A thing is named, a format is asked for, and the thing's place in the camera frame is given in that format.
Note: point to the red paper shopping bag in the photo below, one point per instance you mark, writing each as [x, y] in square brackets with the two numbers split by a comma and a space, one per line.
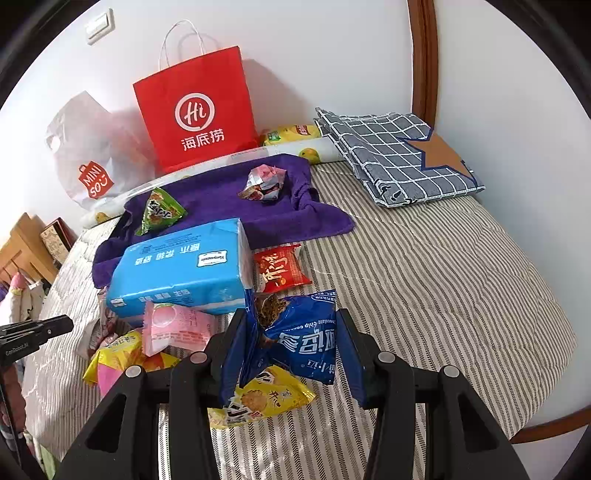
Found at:
[194, 92]

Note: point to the pink and silver snack packet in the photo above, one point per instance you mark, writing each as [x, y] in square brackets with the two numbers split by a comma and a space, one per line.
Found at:
[263, 182]

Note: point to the pile of clothes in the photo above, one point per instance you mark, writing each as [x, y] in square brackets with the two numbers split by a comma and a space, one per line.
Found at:
[18, 295]

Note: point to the yellow chip bag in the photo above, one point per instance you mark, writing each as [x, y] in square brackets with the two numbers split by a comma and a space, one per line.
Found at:
[291, 134]

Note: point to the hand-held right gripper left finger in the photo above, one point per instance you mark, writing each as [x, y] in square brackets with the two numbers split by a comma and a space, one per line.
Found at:
[235, 350]

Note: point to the blue tissue pack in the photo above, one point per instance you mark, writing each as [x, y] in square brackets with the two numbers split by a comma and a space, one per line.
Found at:
[184, 267]

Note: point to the green triangular snack packet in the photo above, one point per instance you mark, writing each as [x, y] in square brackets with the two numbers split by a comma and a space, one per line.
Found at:
[157, 212]

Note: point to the purple towel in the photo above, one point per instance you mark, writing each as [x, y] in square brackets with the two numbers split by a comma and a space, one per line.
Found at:
[221, 198]

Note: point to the striped quilt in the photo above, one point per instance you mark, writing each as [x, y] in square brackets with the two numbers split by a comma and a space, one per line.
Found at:
[415, 286]

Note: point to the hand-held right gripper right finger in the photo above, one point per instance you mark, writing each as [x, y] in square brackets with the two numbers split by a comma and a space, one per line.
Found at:
[353, 360]

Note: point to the white plastic shopping bag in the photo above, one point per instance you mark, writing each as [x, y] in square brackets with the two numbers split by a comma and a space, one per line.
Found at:
[83, 138]

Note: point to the blue cookie packet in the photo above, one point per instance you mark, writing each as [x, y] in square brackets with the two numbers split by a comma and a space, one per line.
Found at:
[300, 346]

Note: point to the red snack packet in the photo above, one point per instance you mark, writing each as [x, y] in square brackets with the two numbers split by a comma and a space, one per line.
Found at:
[279, 270]

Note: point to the yellow and pink snack packet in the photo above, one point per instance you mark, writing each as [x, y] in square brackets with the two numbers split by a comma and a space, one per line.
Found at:
[120, 350]

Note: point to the white and pink snack packet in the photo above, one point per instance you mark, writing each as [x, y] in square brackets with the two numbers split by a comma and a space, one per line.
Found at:
[99, 334]

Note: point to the grey checked cloth with star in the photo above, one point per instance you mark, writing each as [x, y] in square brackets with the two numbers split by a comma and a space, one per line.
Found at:
[383, 152]

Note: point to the light wooden furniture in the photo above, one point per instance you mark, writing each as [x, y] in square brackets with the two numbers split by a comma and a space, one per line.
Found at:
[23, 249]

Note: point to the yellow cracker packet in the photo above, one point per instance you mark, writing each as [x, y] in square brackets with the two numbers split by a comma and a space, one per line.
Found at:
[268, 397]

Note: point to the patterned box with dark frame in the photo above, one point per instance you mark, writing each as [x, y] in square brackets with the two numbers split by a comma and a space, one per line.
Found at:
[55, 242]

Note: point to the rolled sheet with lemon print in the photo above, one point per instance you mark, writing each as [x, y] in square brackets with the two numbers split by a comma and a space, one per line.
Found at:
[314, 152]

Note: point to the brown wooden frame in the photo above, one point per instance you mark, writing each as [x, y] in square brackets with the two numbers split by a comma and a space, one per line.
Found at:
[422, 60]

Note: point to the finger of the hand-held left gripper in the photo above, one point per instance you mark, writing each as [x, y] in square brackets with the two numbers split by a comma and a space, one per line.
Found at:
[41, 330]

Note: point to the white wall switch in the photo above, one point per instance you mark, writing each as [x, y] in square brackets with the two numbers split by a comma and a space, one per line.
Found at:
[99, 26]

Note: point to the wooden bed frame edge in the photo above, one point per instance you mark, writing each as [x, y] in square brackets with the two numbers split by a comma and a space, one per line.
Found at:
[549, 427]

